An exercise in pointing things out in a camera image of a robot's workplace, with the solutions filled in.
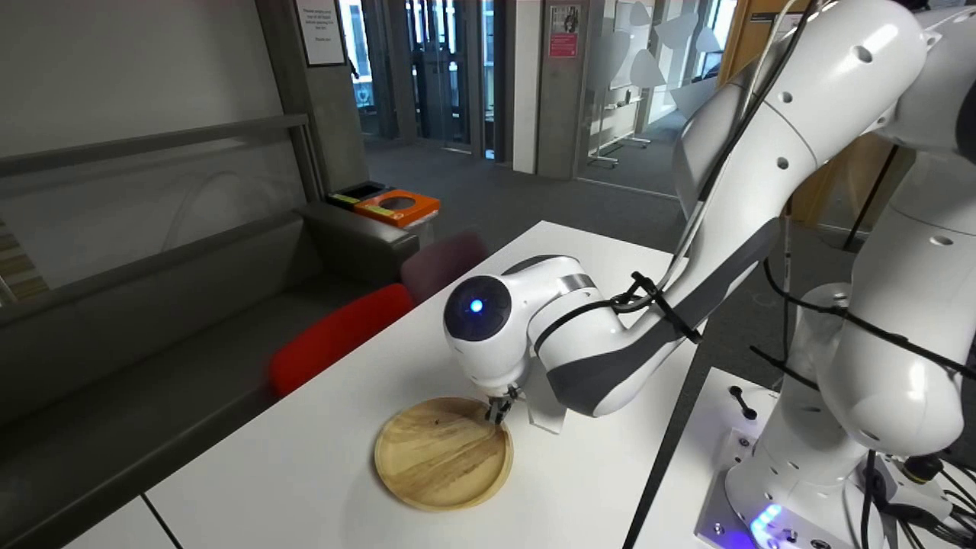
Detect round wooden plate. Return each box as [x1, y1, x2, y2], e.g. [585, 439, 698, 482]
[374, 396, 514, 512]

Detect maroon chair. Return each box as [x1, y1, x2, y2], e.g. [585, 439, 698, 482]
[401, 232, 490, 303]

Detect red chair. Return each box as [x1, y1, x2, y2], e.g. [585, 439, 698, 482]
[268, 284, 416, 398]

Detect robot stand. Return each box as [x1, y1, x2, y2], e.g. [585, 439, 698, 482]
[633, 368, 976, 549]

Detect orange lid bin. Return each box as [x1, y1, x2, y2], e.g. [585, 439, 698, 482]
[354, 189, 441, 229]

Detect black and yellow bin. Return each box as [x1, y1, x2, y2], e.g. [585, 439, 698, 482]
[327, 181, 390, 211]

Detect glass doors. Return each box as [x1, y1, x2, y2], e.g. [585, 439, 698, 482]
[339, 0, 498, 161]

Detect whiteboard on stand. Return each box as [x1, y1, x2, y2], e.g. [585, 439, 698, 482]
[586, 0, 666, 169]

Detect grey bench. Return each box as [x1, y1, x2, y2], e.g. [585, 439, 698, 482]
[0, 201, 421, 549]

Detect glass railing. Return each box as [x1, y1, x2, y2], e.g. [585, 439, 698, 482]
[0, 114, 326, 307]

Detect red wall poster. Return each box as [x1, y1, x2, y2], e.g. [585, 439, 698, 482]
[548, 5, 581, 59]

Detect white framed wall notice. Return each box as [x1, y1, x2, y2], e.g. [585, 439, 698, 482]
[294, 0, 348, 68]

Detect black cable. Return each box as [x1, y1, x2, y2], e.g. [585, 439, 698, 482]
[860, 450, 976, 549]

